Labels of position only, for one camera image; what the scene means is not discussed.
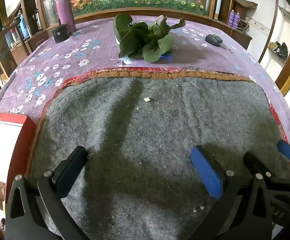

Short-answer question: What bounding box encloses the green leafy vegetable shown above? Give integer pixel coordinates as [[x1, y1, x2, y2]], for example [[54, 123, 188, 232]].
[[113, 14, 186, 63]]

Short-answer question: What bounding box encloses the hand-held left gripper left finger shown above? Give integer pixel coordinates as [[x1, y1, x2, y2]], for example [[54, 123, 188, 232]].
[[5, 145, 88, 240]]

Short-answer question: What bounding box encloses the purple thermos bottle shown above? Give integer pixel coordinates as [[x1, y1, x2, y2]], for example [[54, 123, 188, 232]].
[[55, 0, 77, 33]]

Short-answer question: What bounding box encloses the blue thermos flask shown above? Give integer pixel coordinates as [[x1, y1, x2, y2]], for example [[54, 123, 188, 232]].
[[18, 14, 30, 38]]

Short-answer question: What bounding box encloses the red box with white inside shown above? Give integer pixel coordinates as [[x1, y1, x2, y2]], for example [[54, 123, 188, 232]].
[[0, 112, 37, 233]]

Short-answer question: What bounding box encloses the black car key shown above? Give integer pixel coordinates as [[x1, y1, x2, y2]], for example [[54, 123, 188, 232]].
[[205, 34, 233, 53]]

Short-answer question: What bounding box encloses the wooden cabinet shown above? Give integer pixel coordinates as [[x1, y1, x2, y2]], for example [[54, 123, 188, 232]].
[[217, 17, 253, 50]]

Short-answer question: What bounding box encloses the grey felt mat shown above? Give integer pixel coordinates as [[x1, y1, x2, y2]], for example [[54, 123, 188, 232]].
[[26, 67, 290, 240]]

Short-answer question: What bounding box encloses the black cup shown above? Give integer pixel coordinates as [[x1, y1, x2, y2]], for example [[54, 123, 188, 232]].
[[49, 23, 69, 44]]

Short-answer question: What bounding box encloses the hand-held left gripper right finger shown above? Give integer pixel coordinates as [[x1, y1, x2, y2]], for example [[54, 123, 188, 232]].
[[190, 145, 273, 240]]

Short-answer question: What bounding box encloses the purple floral tablecloth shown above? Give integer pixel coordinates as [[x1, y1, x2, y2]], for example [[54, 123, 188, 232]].
[[0, 15, 290, 155]]

